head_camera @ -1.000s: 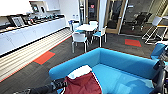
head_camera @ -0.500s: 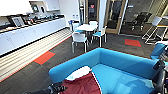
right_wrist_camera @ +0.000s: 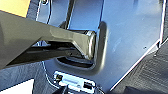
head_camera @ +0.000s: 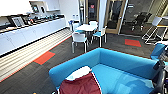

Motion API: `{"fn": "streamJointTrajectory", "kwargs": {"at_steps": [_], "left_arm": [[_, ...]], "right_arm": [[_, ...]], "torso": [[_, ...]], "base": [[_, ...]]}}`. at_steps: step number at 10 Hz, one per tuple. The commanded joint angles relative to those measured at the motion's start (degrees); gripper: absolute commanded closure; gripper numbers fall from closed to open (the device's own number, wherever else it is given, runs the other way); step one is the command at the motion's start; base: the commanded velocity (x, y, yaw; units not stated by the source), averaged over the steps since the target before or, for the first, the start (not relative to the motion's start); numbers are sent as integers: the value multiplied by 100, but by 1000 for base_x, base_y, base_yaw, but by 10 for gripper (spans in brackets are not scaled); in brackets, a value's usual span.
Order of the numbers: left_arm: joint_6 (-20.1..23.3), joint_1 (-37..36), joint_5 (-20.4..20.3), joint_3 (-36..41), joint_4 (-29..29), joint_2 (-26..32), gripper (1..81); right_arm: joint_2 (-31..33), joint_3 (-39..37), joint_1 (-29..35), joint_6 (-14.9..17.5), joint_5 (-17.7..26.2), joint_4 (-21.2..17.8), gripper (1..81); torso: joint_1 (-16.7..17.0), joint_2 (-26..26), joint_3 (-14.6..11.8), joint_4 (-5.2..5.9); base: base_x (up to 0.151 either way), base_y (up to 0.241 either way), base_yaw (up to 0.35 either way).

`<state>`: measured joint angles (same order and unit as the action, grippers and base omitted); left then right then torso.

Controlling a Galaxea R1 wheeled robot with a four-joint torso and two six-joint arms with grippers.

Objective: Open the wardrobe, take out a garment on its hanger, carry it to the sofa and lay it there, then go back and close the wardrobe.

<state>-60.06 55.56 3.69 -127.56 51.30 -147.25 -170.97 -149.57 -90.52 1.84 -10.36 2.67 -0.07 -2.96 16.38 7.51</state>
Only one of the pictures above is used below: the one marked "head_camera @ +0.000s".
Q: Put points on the red white varsity jacket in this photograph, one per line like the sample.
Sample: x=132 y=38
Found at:
x=81 y=85

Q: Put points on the white dining table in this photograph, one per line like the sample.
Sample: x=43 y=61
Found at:
x=86 y=27

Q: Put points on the white chair blue seat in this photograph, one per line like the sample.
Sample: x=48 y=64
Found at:
x=75 y=26
x=100 y=33

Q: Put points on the wooden framed glass door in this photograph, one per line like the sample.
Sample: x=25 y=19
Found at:
x=115 y=15
x=92 y=10

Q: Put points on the blue sofa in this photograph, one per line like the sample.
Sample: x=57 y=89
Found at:
x=116 y=70

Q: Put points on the white kitchen counter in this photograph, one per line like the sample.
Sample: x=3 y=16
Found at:
x=30 y=35

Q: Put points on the black office chair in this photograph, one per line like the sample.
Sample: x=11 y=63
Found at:
x=140 y=20

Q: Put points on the black microwave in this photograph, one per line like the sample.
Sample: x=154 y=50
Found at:
x=17 y=21

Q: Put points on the blue armchair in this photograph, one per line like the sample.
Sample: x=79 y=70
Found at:
x=158 y=51

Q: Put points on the white upper cabinets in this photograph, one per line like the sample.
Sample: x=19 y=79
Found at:
x=16 y=6

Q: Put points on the white high table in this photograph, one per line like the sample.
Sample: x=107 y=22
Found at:
x=159 y=21

